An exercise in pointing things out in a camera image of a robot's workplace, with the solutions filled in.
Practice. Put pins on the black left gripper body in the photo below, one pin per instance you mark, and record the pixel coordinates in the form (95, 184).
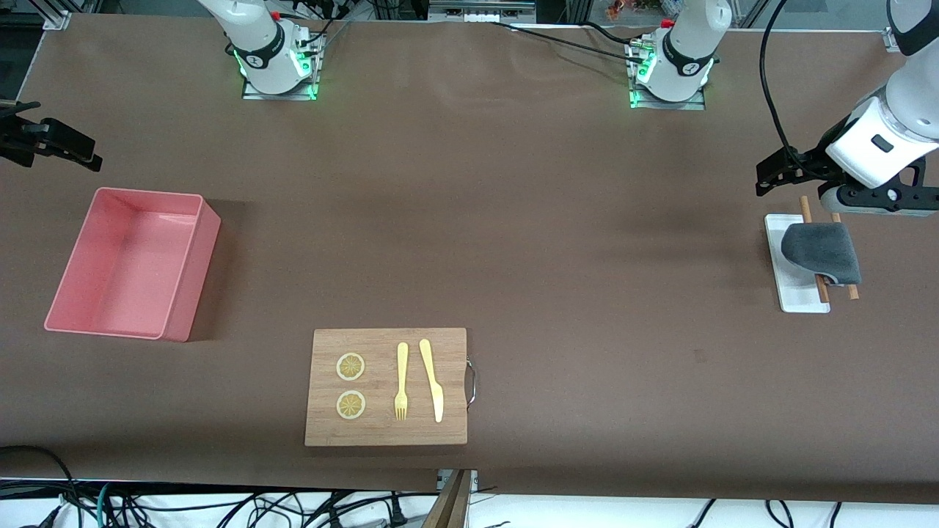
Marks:
(819, 155)

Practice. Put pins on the grey and pink cloth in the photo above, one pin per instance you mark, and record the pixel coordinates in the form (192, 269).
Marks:
(821, 249)

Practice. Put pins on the white rectangular tray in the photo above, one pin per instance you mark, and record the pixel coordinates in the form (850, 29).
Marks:
(796, 297)

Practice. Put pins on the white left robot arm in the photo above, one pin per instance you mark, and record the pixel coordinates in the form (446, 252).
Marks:
(689, 51)

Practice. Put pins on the pink plastic bin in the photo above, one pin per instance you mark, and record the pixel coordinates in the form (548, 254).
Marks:
(125, 264)

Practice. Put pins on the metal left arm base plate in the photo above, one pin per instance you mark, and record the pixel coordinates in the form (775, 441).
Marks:
(667, 105)

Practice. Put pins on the yellow plastic knife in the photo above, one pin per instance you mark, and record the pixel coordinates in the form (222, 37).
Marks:
(433, 381)

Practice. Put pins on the wooden cutting board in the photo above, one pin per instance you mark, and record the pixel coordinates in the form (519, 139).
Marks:
(381, 433)

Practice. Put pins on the aluminium frame profile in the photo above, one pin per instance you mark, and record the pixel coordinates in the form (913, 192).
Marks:
(59, 18)
(890, 40)

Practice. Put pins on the yellow plastic fork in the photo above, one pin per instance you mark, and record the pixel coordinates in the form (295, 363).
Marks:
(402, 367)

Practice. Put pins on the small metal bracket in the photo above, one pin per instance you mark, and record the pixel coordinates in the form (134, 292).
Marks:
(474, 478)

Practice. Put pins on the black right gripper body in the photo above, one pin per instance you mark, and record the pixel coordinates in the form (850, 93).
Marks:
(16, 138)

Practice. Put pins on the lemon slice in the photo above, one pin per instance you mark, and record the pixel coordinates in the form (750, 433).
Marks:
(351, 405)
(351, 367)

